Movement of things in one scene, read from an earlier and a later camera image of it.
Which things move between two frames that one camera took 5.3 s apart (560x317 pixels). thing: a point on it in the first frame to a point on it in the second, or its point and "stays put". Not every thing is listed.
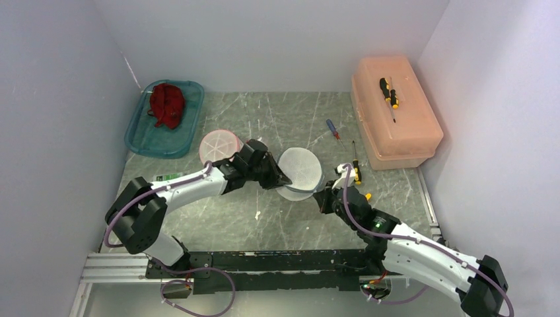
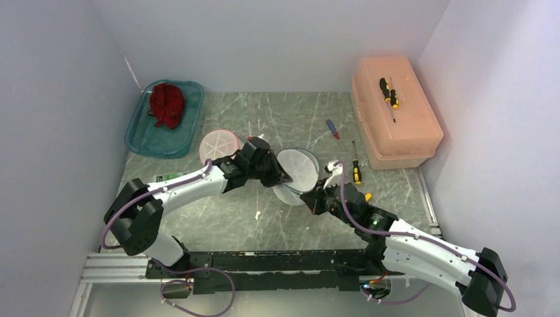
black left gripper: [277, 177] stays put
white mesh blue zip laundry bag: [303, 167] stays put
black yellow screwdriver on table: [357, 174] stays put
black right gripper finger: [324, 209] to [315, 210]
